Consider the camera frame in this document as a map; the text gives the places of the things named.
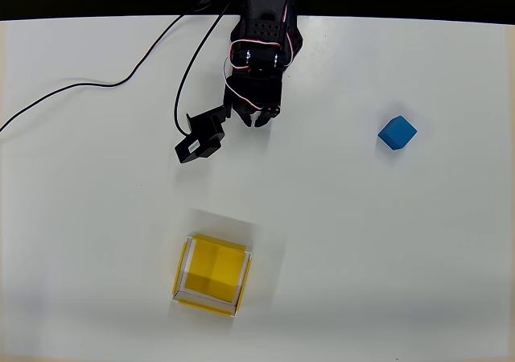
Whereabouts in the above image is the yellow open box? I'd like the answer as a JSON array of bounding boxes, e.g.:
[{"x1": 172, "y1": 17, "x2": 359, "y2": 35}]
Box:
[{"x1": 171, "y1": 232, "x2": 254, "y2": 319}]

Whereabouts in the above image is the blue cube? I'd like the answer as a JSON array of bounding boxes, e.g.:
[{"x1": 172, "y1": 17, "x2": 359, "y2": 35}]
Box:
[{"x1": 377, "y1": 114, "x2": 418, "y2": 151}]

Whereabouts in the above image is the black webcam with mount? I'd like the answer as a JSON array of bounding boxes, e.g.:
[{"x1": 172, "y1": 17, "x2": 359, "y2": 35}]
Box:
[{"x1": 173, "y1": 104, "x2": 233, "y2": 165}]

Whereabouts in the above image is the red white servo wire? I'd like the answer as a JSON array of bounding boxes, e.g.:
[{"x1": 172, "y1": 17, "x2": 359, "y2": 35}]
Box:
[{"x1": 222, "y1": 38, "x2": 283, "y2": 116}]

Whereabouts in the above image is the long black cable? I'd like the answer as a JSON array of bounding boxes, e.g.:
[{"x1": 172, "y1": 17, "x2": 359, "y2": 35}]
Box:
[{"x1": 0, "y1": 0, "x2": 216, "y2": 134}]

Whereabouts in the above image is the black webcam cable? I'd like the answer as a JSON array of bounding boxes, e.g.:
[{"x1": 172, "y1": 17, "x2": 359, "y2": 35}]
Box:
[{"x1": 173, "y1": 3, "x2": 233, "y2": 136}]

